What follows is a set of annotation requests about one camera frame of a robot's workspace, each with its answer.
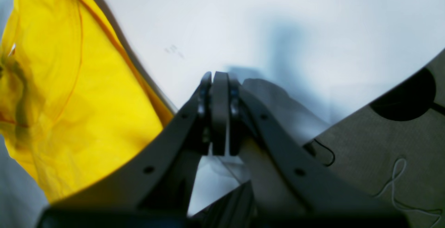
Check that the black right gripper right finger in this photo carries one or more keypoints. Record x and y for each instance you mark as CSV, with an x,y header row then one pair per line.
x,y
291,188

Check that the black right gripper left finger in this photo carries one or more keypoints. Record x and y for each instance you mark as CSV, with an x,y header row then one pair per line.
x,y
153,190

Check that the orange yellow T-shirt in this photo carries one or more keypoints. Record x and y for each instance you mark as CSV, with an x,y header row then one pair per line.
x,y
74,108

